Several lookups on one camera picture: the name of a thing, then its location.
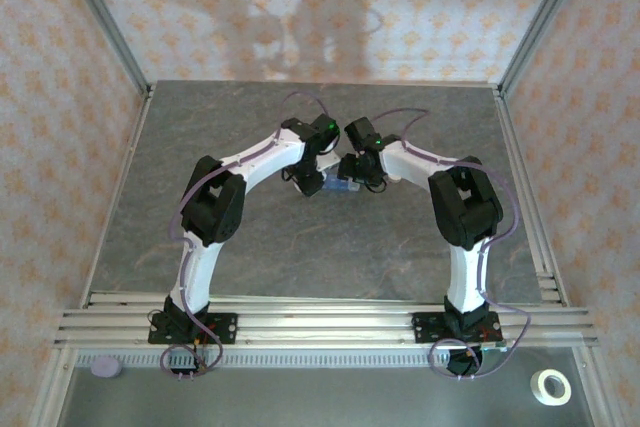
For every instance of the blue translucent pill organizer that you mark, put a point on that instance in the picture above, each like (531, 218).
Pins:
(342, 186)

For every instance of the white pill bottle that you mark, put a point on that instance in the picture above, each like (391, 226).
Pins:
(395, 178)

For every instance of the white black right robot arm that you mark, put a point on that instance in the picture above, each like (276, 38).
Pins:
(465, 272)

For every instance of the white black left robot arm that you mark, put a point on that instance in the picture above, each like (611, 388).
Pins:
(200, 272)

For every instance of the grey metal shelf plate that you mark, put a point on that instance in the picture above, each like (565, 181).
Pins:
(320, 397)

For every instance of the black round device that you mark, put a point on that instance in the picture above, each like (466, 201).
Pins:
(462, 363)

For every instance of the small green circuit board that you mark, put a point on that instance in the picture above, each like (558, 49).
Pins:
(495, 345)

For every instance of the purple round disc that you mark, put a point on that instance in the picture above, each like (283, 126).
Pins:
(105, 367)

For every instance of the white tape roll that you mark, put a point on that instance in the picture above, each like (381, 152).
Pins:
(537, 387)

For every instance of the aluminium mounting rail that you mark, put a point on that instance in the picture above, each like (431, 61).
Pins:
(320, 327)

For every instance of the aluminium table side rail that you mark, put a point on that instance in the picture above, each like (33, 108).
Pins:
(515, 147)
(117, 197)

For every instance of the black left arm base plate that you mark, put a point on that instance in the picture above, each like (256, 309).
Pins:
(225, 327)

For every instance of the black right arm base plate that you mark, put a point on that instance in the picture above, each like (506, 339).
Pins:
(425, 327)

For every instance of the aluminium frame post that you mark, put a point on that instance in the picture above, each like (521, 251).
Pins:
(544, 22)
(107, 22)

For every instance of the aluminium frame leg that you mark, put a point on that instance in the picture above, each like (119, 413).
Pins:
(52, 387)
(595, 387)

